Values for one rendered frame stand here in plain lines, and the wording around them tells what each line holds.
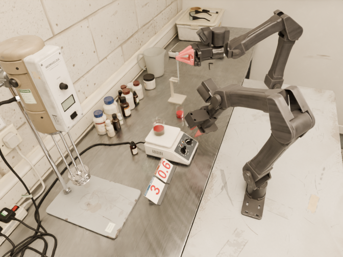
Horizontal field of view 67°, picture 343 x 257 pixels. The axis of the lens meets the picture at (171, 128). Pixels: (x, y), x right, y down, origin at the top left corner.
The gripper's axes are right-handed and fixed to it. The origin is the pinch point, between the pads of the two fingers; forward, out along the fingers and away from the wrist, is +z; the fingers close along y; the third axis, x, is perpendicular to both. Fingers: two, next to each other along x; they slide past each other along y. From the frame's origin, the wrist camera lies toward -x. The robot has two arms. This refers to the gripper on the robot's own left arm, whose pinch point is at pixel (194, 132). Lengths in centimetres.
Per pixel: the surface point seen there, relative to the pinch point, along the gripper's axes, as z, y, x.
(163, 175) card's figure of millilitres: 11.7, 9.5, -15.2
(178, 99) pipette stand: 20.2, -28.8, 20.3
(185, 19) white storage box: 23, -100, 72
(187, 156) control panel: 7.1, 6.8, -3.7
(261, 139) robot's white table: -3.0, 13.5, 29.5
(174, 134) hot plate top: 6.6, -3.8, -4.4
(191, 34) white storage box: 27, -88, 72
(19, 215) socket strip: 31, 0, -63
